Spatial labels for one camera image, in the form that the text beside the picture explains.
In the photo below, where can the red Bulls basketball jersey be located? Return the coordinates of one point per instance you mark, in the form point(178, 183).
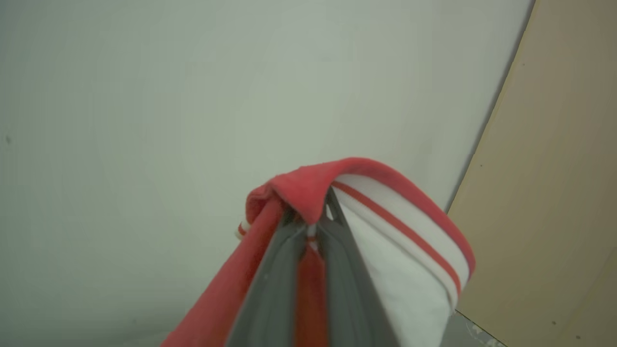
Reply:
point(308, 188)

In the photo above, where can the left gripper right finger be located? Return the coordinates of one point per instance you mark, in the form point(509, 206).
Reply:
point(349, 289)

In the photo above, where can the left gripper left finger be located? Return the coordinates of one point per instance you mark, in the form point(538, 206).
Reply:
point(272, 294)

